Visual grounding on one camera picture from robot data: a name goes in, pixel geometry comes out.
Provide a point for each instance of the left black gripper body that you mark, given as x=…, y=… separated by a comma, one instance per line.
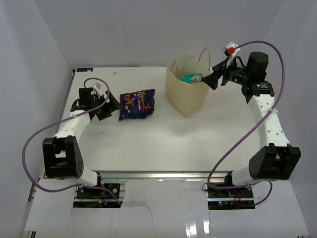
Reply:
x=103, y=111

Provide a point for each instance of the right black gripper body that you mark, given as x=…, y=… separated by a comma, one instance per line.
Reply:
x=236, y=74

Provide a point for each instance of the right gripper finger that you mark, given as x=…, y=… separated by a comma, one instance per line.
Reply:
x=212, y=79
x=220, y=66

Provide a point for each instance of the teal white snack bag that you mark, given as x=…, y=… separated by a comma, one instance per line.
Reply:
x=192, y=78

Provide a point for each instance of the dark purple snack bag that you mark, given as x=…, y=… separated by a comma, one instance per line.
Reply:
x=137, y=105

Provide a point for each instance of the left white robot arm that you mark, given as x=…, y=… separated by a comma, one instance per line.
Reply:
x=62, y=156

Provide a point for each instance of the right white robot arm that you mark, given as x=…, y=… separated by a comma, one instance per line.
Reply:
x=276, y=158

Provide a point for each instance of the beige paper bag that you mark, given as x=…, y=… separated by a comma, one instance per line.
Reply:
x=188, y=98

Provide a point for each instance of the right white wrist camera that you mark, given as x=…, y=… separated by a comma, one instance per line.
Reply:
x=231, y=51

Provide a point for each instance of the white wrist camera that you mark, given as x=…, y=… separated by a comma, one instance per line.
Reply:
x=231, y=51
x=97, y=90

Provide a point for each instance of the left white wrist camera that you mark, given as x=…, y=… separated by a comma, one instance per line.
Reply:
x=97, y=90

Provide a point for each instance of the aluminium table rail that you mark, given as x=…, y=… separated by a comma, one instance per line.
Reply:
x=154, y=174

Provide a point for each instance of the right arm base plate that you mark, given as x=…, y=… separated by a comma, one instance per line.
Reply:
x=235, y=199

